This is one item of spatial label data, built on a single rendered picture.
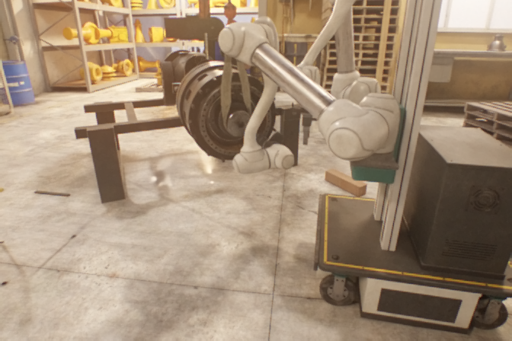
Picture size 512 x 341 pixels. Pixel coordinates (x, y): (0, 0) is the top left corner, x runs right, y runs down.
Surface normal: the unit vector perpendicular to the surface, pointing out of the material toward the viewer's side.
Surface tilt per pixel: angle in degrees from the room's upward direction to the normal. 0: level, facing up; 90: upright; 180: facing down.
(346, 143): 93
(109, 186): 90
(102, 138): 90
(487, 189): 90
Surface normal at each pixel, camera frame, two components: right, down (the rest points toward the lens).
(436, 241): -0.22, 0.34
